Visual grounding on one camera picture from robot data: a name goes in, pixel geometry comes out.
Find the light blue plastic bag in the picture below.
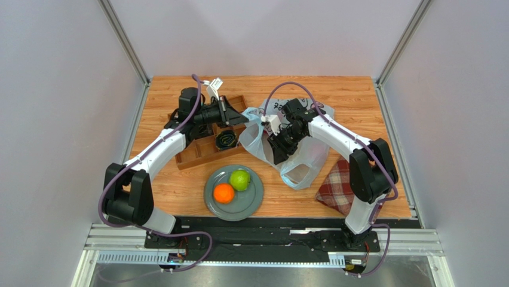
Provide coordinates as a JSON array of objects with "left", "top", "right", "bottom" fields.
[{"left": 239, "top": 98, "right": 329, "bottom": 190}]

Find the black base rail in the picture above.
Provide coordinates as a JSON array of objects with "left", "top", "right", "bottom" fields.
[{"left": 144, "top": 216, "right": 383, "bottom": 263}]

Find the fake green apple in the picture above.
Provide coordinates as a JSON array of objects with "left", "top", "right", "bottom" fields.
[{"left": 229, "top": 169, "right": 250, "bottom": 191}]

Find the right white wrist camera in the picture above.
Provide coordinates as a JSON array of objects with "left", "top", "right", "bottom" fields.
[{"left": 260, "top": 115, "right": 281, "bottom": 136}]

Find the black patterned rolled sock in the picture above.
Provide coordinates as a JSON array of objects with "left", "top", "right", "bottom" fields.
[{"left": 215, "top": 130, "right": 238, "bottom": 151}]

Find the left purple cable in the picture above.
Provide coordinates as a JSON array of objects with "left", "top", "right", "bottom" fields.
[{"left": 97, "top": 74, "right": 213, "bottom": 273}]

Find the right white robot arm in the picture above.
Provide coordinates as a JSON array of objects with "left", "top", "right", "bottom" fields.
[{"left": 261, "top": 99, "right": 398, "bottom": 235}]

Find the fake orange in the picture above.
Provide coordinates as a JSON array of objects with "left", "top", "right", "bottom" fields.
[{"left": 213, "top": 183, "right": 235, "bottom": 204}]

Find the red plaid cloth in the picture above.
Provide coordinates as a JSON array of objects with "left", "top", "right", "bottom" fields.
[{"left": 316, "top": 157, "right": 385, "bottom": 218}]

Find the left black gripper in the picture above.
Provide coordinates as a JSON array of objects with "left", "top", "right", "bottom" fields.
[{"left": 194, "top": 96, "right": 249, "bottom": 129}]

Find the wooden compartment tray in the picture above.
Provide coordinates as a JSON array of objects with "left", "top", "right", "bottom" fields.
[{"left": 167, "top": 94, "right": 249, "bottom": 171}]

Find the grey round plate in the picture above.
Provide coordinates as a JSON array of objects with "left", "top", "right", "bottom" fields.
[{"left": 204, "top": 165, "right": 264, "bottom": 222}]

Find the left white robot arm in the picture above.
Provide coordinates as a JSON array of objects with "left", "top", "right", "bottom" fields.
[{"left": 98, "top": 87, "right": 249, "bottom": 235}]

